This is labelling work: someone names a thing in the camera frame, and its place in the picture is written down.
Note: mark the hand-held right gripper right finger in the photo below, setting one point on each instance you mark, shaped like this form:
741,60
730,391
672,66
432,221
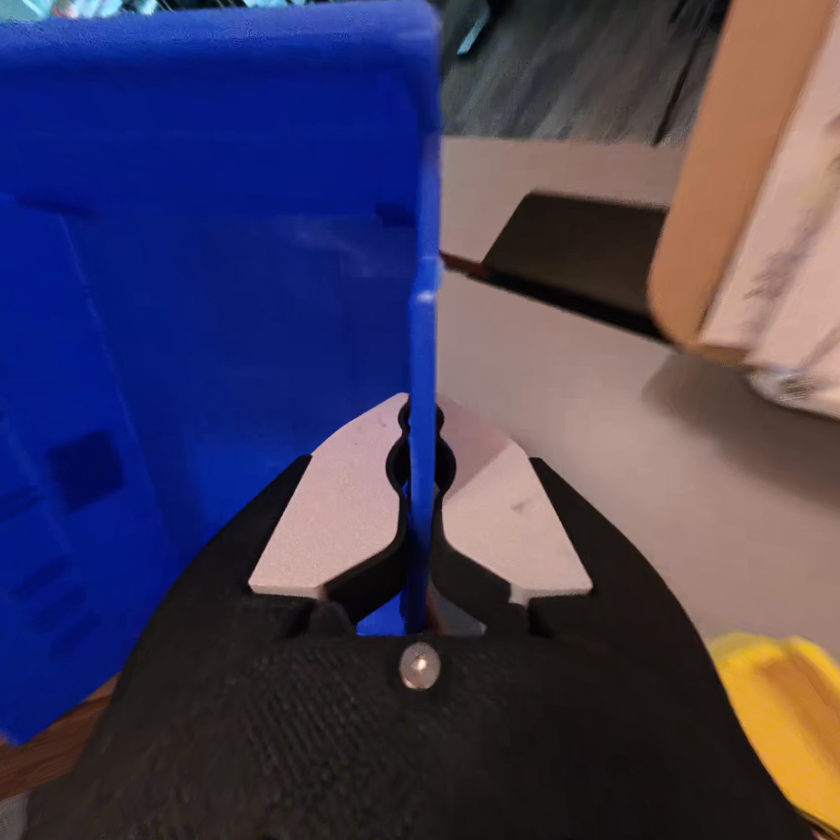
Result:
512,525

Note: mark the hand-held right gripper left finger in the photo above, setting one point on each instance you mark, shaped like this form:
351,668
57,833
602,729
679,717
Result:
334,518

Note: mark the blue plastic bin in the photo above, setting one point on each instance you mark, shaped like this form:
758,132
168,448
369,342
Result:
197,262

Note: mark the large yellow plastic bin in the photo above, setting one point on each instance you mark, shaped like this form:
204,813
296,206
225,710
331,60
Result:
787,709

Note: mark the grey desk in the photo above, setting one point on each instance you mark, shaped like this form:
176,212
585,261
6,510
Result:
558,426

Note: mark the wooden document stand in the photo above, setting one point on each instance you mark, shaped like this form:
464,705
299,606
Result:
709,197

